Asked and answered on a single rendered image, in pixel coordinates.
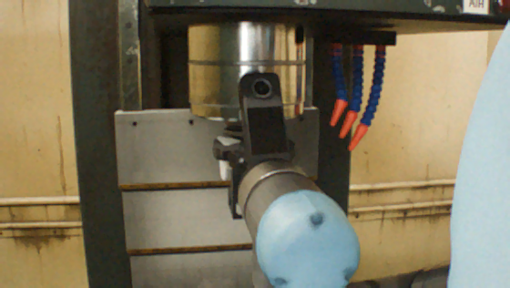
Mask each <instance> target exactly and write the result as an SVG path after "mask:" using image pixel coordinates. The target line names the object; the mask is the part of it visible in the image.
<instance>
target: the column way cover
mask: <svg viewBox="0 0 510 288"><path fill-rule="evenodd" d="M285 121H286V127H287V133H288V139H289V140H291V141H293V142H294V143H295V144H296V146H295V157H294V158H293V159H292V160H291V163H292V164H293V165H295V166H296V167H298V168H300V169H301V170H302V172H303V173H304V174H305V175H306V177H308V178H309V179H310V180H311V181H312V182H314V181H316V180H317V167H318V135H319V110H318V109H317V108H314V107H311V108H304V109H303V112H302V113H301V114H300V115H299V116H298V117H295V118H286V119H285ZM227 126H228V125H227V124H225V123H224V121H223V120H212V119H205V118H198V117H195V116H193V115H192V114H191V113H190V112H189V109H160V110H141V112H122V110H118V111H117V112H116V113H115V129H116V143H117V174H118V187H119V188H120V189H122V198H123V213H124V221H125V229H126V244H127V253H129V254H130V269H131V272H132V284H133V288H253V283H252V240H251V237H250V233H249V230H248V228H247V226H246V225H245V223H244V219H242V220H233V219H232V216H231V212H230V208H229V205H228V188H230V182H231V171H229V175H228V178H227V181H224V180H223V179H222V178H221V175H220V164H219V160H217V159H215V158H214V156H213V152H212V144H213V141H214V139H216V138H217V137H219V136H220V135H222V134H224V128H226V127H227Z"/></svg>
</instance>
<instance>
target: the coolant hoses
mask: <svg viewBox="0 0 510 288"><path fill-rule="evenodd" d="M396 36H397V32H396V31H383V30H376V29H344V28H325V29H324V32H323V42H324V43H331V61H332V62H331V68H332V71H331V73H332V74H333V75H334V77H333V82H334V83H335V89H337V90H336V94H337V95H338V97H337V98H336V102H335V106H334V110H333V112H332V115H331V121H330V122H331V125H332V126H334V125H335V123H336V122H337V120H338V118H339V117H340V115H341V114H342V112H343V111H344V110H345V106H346V105H347V102H348V100H349V99H348V97H347V96H346V95H347V94H348V91H347V89H346V83H345V82H344V80H345V77H344V75H343V74H342V73H343V70H342V62H341V60H342V44H350V45H352V55H353V57H352V75H353V76H354V77H353V78H352V83H353V85H352V90H353V92H352V98H351V105H350V106H349V110H350V111H349V112H347V113H346V115H347V117H346V118H345V120H344V123H343V126H342V130H341V133H340V136H339V138H341V139H343V138H344V137H345V136H346V134H347V133H348V130H349V129H350V127H351V126H352V124H353V123H354V121H355V120H356V119H357V118H358V114H357V113H359V112H361V107H360V105H361V103H362V97H363V93H362V91H363V89H364V87H363V84H362V83H363V82H364V79H363V76H364V72H363V70H362V69H363V68H364V65H363V60H364V59H363V54H364V50H363V49H364V46H375V51H374V59H373V62H374V63H375V64H374V67H373V68H374V69H375V70H374V71H373V73H372V76H373V79H372V85H371V86H370V90H371V92H370V94H369V97H370V98H369V99H368V100H367V103H368V104H367V105H366V106H365V111H364V112H363V113H362V118H361V119H360V122H361V123H360V124H358V125H357V128H356V130H355V132H354V134H353V137H352V140H351V143H350V144H349V147H348V150H353V149H354V148H355V146H356V145H357V144H358V143H359V142H360V141H361V140H362V137H363V136H364V134H365V133H366V132H367V131H368V127H370V126H371V124H372V120H373V119H374V114H373V113H376V111H377V107H376V106H378V105H379V104H380V102H379V99H381V97H382V96H381V92H382V90H383V88H382V86H381V85H383V77H384V76H385V74H384V70H385V65H384V63H385V61H386V58H385V57H386V55H387V53H386V47H387V46H396V45H397V44H396Z"/></svg>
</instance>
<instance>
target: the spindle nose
mask: <svg viewBox="0 0 510 288"><path fill-rule="evenodd" d="M187 40H188V61H189V64H188V73H189V82H188V101H189V112H190V113H191V114H192V115H193V116H195V117H198V118H205V119H212V120H223V121H241V113H240V100H239V91H238V85H239V82H240V79H241V78H242V76H243V75H244V74H256V73H275V74H276V75H278V77H279V79H280V91H281V96H282V103H283V108H284V115H285V119H286V118H295V117H298V116H299V115H300V114H301V113H302V112H303V102H304V101H305V93H304V82H305V64H304V61H305V42H306V26H304V25H296V24H282V23H209V24H195V25H188V26H187Z"/></svg>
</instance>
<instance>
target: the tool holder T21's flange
mask: <svg viewBox="0 0 510 288"><path fill-rule="evenodd" d="M224 123H225V124H227V125H228V126H227V127H226V128H224V134H225V135H228V136H232V137H243V136H242V127H241V121H224Z"/></svg>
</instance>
